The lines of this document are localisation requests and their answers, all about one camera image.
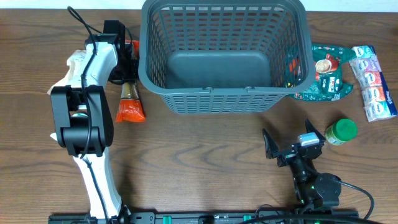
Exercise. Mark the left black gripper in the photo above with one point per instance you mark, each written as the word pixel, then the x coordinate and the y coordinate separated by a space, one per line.
pixel 116 76

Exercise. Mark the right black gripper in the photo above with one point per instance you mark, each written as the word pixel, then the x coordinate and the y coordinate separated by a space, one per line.
pixel 292 154

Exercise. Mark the orange pasta package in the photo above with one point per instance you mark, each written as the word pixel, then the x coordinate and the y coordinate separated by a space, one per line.
pixel 130 107

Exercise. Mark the beige paper pouch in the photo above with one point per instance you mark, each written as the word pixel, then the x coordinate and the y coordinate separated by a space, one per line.
pixel 74 61

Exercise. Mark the green coffee bag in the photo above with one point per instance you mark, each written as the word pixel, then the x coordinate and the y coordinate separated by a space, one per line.
pixel 328 84

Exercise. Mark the light blue wipes packet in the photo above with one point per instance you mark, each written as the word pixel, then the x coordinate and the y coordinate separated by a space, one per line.
pixel 54 135

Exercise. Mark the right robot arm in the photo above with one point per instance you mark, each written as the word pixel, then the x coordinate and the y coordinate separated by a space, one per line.
pixel 314 189

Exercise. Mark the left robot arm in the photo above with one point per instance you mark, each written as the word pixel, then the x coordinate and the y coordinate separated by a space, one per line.
pixel 84 125

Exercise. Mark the tissue pack multipack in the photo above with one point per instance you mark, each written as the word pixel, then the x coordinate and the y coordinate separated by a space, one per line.
pixel 377 99

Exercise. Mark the green lid jar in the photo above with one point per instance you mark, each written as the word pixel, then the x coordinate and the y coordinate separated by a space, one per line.
pixel 341 132

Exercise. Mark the grey plastic basket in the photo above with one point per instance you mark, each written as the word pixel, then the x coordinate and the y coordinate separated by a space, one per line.
pixel 226 56

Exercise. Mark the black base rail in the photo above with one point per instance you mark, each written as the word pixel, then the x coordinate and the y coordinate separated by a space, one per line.
pixel 167 218

